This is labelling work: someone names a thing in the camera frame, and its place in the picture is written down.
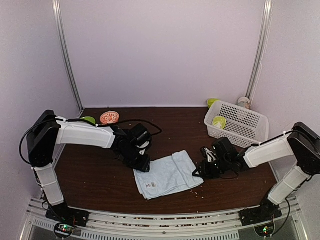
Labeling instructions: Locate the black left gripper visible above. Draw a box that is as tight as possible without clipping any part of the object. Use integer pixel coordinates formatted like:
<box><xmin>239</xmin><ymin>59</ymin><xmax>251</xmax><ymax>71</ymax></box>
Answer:
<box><xmin>119</xmin><ymin>146</ymin><xmax>151</xmax><ymax>173</ymax></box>

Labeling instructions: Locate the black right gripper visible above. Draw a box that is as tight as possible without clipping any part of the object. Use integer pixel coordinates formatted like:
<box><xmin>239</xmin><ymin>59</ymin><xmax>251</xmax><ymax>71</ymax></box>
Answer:
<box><xmin>192</xmin><ymin>156</ymin><xmax>230</xmax><ymax>180</ymax></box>

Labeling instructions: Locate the light blue towel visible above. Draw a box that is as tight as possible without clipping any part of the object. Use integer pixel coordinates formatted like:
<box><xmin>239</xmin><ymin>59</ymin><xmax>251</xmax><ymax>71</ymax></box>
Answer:
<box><xmin>133</xmin><ymin>150</ymin><xmax>204</xmax><ymax>200</ymax></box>

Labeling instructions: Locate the green white patterned towel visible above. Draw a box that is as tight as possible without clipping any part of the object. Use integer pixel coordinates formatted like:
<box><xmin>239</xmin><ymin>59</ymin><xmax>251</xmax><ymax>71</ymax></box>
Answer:
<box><xmin>211</xmin><ymin>116</ymin><xmax>227</xmax><ymax>130</ymax></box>

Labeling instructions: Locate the white perforated plastic basket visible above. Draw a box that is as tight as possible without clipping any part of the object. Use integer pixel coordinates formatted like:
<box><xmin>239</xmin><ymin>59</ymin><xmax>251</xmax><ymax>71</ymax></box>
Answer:
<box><xmin>204</xmin><ymin>100</ymin><xmax>269</xmax><ymax>148</ymax></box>

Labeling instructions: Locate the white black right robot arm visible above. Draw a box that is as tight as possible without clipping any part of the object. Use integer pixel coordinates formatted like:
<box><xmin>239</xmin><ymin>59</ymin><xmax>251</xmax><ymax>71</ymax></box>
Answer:
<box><xmin>192</xmin><ymin>122</ymin><xmax>320</xmax><ymax>226</ymax></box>

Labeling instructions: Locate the red white patterned bowl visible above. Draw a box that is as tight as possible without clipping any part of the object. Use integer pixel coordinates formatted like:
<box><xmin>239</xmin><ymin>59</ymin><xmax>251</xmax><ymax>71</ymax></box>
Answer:
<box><xmin>99</xmin><ymin>111</ymin><xmax>120</xmax><ymax>125</ymax></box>

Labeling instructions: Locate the green plate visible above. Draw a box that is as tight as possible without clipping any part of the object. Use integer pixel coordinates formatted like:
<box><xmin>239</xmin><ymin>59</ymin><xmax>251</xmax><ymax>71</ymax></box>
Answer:
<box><xmin>80</xmin><ymin>116</ymin><xmax>97</xmax><ymax>126</ymax></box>

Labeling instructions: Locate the green bowl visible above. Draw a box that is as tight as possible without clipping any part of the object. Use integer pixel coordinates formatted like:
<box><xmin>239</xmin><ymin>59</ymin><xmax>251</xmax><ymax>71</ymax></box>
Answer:
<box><xmin>206</xmin><ymin>98</ymin><xmax>220</xmax><ymax>109</ymax></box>

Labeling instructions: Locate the beige cup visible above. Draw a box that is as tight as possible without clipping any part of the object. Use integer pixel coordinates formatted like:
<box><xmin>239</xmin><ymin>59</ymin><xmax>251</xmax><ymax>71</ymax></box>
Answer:
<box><xmin>237</xmin><ymin>97</ymin><xmax>251</xmax><ymax>110</ymax></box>

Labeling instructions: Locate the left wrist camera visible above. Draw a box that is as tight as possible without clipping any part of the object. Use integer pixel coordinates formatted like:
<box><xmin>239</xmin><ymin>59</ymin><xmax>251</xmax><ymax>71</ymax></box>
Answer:
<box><xmin>129</xmin><ymin>123</ymin><xmax>152</xmax><ymax>155</ymax></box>

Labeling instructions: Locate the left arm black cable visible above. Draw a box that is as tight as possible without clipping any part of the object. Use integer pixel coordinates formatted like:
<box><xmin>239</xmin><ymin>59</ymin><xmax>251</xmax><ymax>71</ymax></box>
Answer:
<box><xmin>19</xmin><ymin>117</ymin><xmax>163</xmax><ymax>165</ymax></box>

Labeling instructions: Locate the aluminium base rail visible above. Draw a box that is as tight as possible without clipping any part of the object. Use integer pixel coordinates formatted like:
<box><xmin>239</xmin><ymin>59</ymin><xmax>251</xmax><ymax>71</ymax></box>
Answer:
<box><xmin>19</xmin><ymin>196</ymin><xmax>308</xmax><ymax>240</ymax></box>

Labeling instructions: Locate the left aluminium frame post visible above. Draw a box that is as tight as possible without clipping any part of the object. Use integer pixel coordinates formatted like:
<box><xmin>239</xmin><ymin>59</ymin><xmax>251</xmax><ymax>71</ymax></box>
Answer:
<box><xmin>52</xmin><ymin>0</ymin><xmax>84</xmax><ymax>112</ymax></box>

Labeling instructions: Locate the aluminium frame post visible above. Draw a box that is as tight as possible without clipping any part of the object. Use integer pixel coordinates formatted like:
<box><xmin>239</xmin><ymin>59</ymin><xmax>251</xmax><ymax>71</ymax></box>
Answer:
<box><xmin>52</xmin><ymin>0</ymin><xmax>84</xmax><ymax>112</ymax></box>
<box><xmin>245</xmin><ymin>0</ymin><xmax>274</xmax><ymax>104</ymax></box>

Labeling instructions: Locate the right aluminium frame post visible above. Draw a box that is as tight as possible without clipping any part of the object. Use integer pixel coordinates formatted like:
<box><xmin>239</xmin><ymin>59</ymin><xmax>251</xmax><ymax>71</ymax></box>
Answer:
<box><xmin>245</xmin><ymin>0</ymin><xmax>274</xmax><ymax>104</ymax></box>

